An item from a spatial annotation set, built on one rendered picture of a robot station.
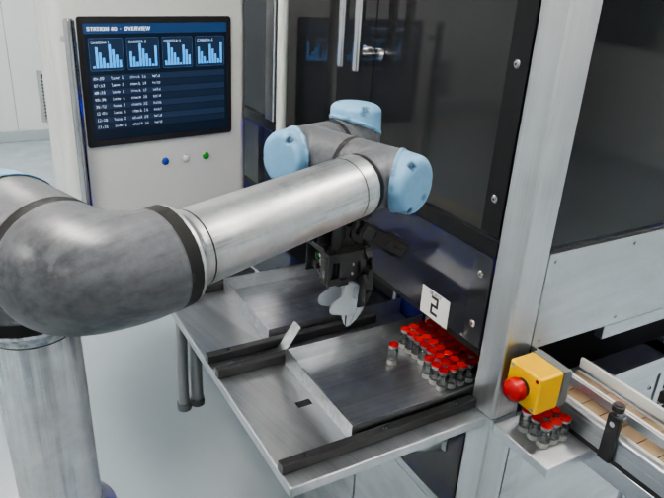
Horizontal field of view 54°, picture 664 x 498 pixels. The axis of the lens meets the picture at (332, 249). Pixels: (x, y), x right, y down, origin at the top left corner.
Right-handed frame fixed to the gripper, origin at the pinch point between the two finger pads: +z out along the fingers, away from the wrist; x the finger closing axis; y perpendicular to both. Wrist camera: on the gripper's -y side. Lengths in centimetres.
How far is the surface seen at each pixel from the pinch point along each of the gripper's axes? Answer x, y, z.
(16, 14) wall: -544, -11, -1
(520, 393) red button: 19.5, -21.4, 9.0
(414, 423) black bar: 7.6, -10.3, 19.7
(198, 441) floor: -105, -9, 108
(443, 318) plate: -4.3, -24.4, 8.1
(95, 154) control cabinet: -87, 22, -6
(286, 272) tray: -54, -16, 19
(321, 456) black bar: 7.3, 8.4, 20.0
